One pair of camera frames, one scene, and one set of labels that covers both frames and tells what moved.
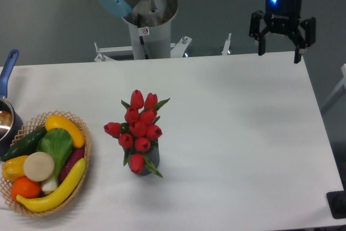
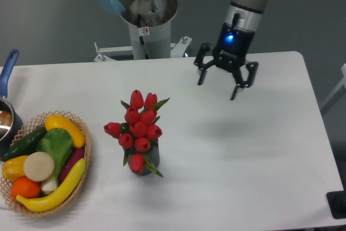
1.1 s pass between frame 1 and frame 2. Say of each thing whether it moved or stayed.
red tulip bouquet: stayed
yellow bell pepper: stayed
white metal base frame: stayed
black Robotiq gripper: moved
